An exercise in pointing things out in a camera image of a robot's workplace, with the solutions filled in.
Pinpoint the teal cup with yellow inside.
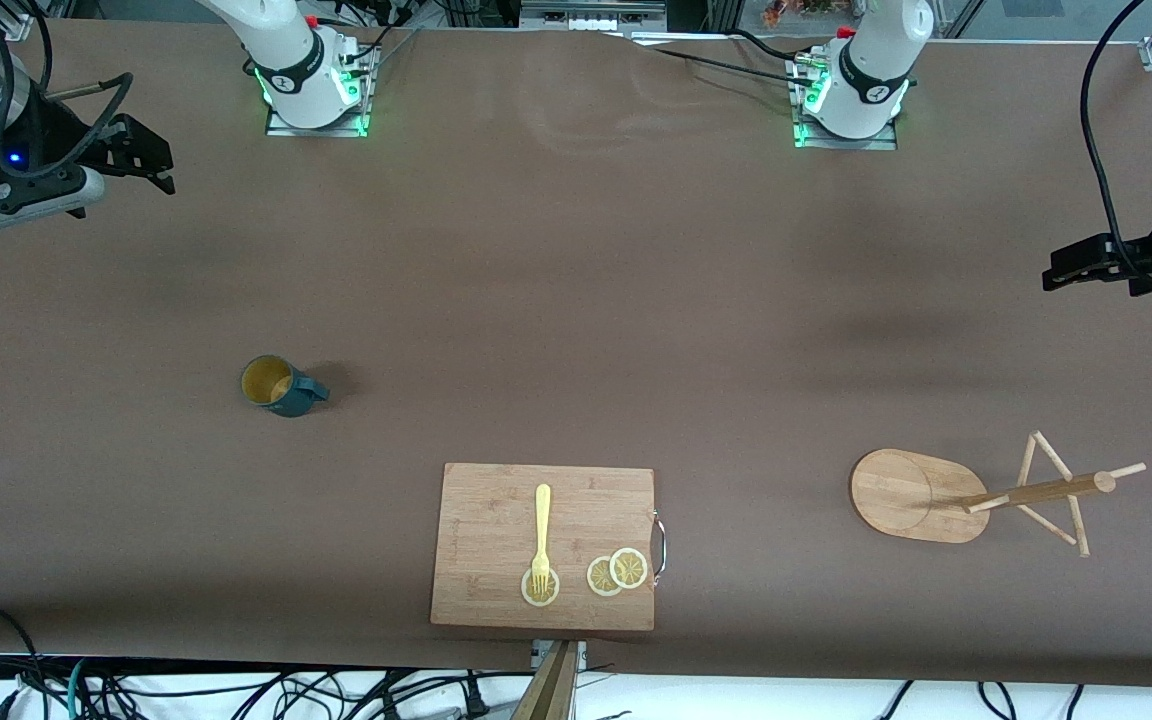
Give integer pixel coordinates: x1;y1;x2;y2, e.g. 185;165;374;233
240;355;331;419

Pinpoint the wooden cup rack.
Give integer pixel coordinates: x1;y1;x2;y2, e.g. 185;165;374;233
849;431;1147;558

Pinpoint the bamboo cutting board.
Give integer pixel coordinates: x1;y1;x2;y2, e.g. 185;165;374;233
430;462;668;632

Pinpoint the yellow plastic fork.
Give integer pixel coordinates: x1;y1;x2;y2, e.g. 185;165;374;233
531;484;553;593

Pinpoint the lemon slice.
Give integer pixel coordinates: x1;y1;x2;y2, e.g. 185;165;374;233
608;547;649;590
586;556;627;598
521;566;561;608

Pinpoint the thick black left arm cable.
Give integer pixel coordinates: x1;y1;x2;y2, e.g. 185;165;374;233
1080;0;1152;276

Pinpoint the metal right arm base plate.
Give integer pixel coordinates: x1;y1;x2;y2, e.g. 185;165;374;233
264;40;374;139

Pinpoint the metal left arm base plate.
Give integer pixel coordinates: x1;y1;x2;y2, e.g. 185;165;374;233
789;55;899;152

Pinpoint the black cable on table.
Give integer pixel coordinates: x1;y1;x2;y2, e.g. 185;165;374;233
626;28;819;87

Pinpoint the metal mount bracket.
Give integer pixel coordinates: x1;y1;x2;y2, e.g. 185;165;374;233
531;640;588;671

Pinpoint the wooden camera mount beam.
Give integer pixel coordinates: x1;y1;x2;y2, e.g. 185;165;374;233
511;640;580;720

